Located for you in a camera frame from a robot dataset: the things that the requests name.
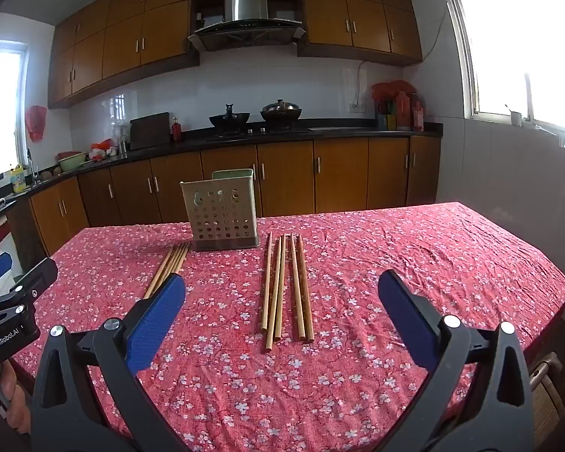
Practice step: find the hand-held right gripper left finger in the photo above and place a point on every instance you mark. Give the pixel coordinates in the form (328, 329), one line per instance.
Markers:
(157, 320)

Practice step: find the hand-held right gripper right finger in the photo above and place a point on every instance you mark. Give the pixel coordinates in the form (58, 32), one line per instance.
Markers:
(405, 320)

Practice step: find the beige perforated utensil holder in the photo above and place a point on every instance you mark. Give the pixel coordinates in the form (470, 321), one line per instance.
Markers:
(219, 219)

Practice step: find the person's left hand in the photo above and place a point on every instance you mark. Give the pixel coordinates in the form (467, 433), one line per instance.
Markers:
(19, 395)

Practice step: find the red floral tablecloth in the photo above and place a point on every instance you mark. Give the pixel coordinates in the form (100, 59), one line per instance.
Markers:
(358, 268)

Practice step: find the yellow dish soap bottle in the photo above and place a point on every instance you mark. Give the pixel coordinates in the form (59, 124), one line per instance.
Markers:
(19, 181)

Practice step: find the metal faucet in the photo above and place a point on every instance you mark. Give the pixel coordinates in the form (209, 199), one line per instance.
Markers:
(32, 165)

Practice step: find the green basin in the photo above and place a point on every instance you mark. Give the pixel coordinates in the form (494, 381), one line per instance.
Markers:
(73, 162)

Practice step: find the red and white bag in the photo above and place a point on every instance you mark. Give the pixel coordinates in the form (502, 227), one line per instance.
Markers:
(101, 148)

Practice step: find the red plastic bag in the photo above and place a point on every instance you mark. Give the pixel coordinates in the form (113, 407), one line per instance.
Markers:
(36, 122)

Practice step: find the clear glass container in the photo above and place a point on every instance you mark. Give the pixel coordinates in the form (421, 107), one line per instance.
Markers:
(120, 139)

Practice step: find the brown wooden base cabinets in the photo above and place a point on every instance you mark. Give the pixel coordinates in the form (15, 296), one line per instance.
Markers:
(339, 174)

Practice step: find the wooden chair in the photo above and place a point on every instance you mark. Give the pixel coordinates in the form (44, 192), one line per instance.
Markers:
(546, 400)

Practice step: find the small kitchen window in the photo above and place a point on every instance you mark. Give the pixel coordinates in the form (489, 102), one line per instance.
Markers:
(0, 103)

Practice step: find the dark cutting board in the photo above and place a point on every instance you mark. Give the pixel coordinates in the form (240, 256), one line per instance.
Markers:
(149, 131)

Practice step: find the red bottle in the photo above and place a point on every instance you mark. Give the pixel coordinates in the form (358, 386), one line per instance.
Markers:
(177, 132)

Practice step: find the black kitchen countertop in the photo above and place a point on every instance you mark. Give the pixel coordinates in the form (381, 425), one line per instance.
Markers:
(358, 130)

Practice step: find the red boxes and bottles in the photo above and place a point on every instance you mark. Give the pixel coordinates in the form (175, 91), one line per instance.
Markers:
(407, 113)

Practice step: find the black gas stove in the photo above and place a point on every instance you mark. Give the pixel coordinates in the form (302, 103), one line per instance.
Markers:
(259, 132)

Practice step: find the white cup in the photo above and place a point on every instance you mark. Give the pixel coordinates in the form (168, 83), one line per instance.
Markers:
(515, 118)

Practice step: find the red bag on holder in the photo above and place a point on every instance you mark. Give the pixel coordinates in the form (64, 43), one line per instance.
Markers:
(391, 90)

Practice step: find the black wok with lid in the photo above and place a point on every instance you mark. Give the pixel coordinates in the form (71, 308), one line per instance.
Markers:
(280, 112)

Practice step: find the large bright window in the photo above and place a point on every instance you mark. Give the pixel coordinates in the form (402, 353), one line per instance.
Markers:
(499, 56)

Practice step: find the steel range hood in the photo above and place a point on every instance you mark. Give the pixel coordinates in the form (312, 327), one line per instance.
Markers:
(245, 7)

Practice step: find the white wall outlet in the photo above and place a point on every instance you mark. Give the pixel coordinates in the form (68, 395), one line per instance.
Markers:
(356, 106)

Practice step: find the brown wooden wall cabinets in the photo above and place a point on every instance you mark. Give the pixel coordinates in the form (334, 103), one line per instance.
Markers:
(122, 42)

